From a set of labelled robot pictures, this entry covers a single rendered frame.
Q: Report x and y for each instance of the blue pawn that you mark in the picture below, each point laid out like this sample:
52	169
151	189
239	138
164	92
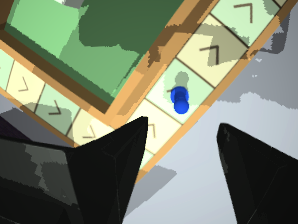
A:
180	97

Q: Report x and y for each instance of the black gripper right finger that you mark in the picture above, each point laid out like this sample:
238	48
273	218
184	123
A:
262	181

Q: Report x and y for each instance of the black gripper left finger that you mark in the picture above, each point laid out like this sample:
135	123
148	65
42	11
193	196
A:
93	182

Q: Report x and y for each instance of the white die with black pips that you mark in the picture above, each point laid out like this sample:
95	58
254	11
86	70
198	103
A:
71	3

